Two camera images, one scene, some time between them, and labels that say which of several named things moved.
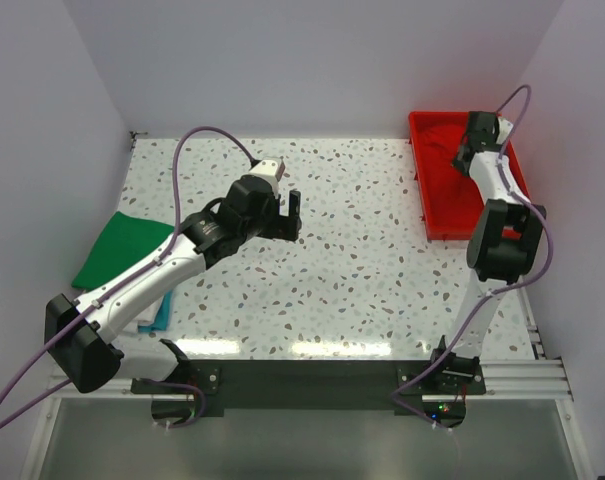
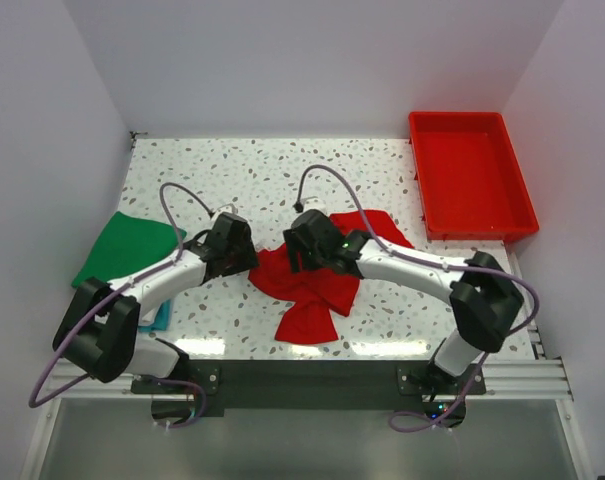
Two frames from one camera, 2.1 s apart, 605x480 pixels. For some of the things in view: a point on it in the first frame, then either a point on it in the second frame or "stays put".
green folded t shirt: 123,243 stays put
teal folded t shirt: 161,321 stays put
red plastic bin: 449,198 stays put
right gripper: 457,165 -> 295,243
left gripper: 283,227 -> 249,259
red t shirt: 453,196 -> 309,294
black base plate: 313,387 stays put
